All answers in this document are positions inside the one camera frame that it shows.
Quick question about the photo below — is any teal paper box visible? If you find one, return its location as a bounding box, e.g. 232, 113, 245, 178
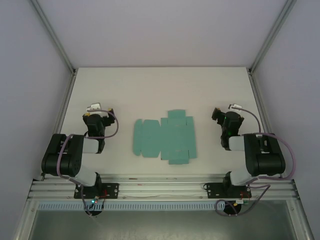
132, 109, 198, 166

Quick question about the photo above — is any grey metal sheet panel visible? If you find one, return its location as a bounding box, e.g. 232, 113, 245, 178
27, 209, 300, 240

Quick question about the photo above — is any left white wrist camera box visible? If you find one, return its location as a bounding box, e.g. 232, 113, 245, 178
86, 102, 103, 113

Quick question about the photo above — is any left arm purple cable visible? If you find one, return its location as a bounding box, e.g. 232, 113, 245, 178
56, 107, 120, 218

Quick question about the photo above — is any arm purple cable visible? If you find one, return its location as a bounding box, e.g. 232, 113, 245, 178
215, 106, 298, 217
56, 107, 120, 218

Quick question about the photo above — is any aluminium table side rail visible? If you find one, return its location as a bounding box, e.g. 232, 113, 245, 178
247, 68, 293, 180
39, 68, 77, 181

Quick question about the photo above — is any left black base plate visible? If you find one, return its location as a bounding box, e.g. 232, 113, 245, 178
73, 182, 120, 200

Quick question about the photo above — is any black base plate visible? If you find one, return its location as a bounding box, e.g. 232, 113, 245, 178
203, 182, 252, 200
73, 182, 120, 200

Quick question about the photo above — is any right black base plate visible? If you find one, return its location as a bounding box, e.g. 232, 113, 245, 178
203, 182, 252, 200

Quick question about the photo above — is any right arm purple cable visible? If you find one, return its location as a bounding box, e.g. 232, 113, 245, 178
215, 106, 298, 217

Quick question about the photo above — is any aluminium frame post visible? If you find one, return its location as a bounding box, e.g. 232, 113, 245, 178
30, 0, 77, 74
248, 0, 297, 74

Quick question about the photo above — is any black round cable grommet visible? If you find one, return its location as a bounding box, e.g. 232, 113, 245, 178
223, 200, 243, 217
84, 207, 103, 218

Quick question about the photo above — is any aluminium mounting rail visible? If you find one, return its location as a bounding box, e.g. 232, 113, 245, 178
27, 174, 300, 201

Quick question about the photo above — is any slotted grey cable duct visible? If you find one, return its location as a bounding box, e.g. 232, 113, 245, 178
37, 201, 241, 211

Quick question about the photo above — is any aluminium frame leg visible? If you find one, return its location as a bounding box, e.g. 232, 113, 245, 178
12, 199, 39, 240
284, 199, 315, 240

